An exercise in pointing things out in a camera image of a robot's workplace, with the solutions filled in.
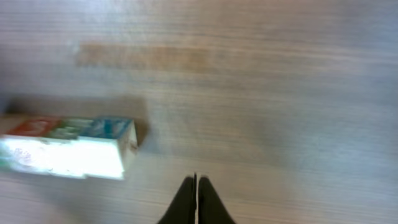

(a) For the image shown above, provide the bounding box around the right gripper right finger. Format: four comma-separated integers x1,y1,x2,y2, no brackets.
198,176,236,224

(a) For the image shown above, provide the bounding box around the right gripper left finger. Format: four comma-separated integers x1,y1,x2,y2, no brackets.
158,174,197,224

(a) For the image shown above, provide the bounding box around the yellow sided picture block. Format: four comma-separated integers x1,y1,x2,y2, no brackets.
77,116,138,180

